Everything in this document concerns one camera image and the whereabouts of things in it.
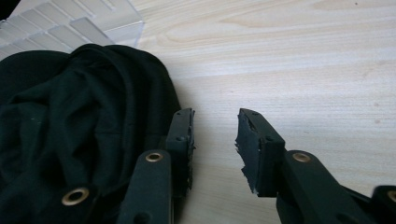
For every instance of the black cloth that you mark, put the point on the black cloth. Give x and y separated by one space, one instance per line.
77 130

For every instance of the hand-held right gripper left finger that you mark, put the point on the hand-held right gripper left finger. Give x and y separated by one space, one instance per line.
180 146

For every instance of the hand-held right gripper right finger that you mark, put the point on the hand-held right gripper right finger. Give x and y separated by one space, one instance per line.
260 152

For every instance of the clear acrylic organizer box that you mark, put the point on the clear acrylic organizer box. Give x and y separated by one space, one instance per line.
67 26

